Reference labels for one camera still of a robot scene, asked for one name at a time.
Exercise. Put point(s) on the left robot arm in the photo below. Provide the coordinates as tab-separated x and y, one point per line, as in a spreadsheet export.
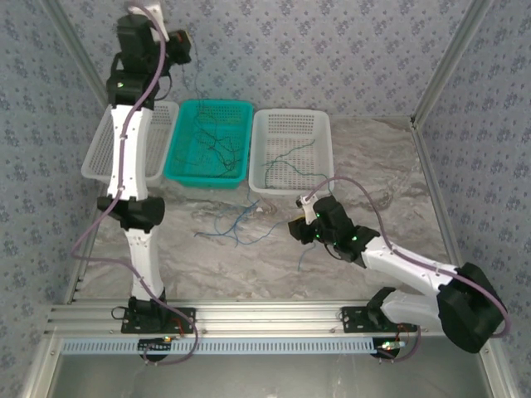
128	157

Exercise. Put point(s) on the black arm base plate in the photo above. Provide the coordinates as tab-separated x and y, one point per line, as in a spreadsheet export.
137	325
357	319

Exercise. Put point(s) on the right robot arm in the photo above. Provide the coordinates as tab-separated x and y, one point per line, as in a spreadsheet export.
415	265

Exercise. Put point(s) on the grey metal panel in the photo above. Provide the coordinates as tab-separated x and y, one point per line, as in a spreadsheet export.
265	377

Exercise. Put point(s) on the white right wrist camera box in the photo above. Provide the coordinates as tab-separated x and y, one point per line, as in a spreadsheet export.
309	209

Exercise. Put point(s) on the teal perforated plastic basket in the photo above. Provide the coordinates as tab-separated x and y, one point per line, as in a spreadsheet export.
186	166

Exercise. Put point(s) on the small black controller board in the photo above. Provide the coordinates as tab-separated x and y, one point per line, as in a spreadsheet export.
153	346
388	348

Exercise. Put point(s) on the aluminium mounting rail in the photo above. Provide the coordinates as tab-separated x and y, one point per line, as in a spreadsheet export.
265	317

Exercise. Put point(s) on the aluminium frame post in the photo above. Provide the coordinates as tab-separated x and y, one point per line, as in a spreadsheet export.
70	41
452	58

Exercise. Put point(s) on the white perforated plastic basket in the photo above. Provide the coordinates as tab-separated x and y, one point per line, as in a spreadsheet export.
162	137
290	124

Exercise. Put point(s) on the aluminium frame leg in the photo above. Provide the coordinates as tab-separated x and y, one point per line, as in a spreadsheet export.
493	369
39	369

